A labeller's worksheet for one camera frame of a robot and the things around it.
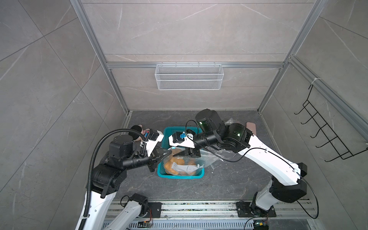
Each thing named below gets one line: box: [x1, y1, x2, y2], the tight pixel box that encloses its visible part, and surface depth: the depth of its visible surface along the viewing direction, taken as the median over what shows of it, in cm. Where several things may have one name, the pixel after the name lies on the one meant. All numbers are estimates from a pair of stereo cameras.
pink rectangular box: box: [245, 121, 257, 136], surface depth 110 cm
